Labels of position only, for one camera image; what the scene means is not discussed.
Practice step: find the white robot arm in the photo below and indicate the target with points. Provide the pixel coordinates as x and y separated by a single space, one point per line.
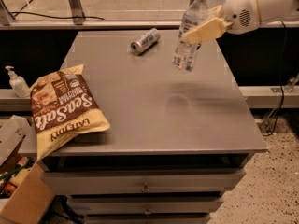
274 10

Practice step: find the brown sea salt chip bag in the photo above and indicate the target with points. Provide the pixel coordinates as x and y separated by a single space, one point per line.
62 108

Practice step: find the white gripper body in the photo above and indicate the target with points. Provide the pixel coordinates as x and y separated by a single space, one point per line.
239 13

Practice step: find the white pump dispenser bottle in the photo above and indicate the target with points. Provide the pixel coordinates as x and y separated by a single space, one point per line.
17 83

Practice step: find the cardboard box with items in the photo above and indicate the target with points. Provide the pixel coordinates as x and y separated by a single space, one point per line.
28 197

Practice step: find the brass drawer knob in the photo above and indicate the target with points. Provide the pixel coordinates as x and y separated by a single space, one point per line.
145 188
147 212

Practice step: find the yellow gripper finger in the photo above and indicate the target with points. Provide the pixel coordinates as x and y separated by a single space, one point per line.
215 11
209 30

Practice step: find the brass top drawer knob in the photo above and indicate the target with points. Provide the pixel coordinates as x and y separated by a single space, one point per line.
145 188

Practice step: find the silver redbull can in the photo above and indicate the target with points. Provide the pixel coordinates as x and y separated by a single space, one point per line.
144 42

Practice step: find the grey drawer cabinet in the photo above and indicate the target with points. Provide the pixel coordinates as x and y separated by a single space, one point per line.
188 135

